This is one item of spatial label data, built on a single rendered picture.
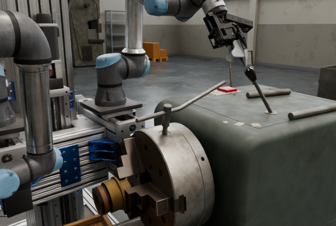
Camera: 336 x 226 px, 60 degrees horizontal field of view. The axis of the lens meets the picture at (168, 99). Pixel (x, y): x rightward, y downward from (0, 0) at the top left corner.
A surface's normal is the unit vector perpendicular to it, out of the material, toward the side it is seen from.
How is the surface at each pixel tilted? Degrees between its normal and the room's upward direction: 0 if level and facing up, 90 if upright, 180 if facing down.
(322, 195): 90
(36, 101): 94
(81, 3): 90
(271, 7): 90
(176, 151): 36
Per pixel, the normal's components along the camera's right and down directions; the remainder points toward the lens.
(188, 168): 0.42, -0.40
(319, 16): -0.78, 0.15
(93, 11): 0.52, 0.21
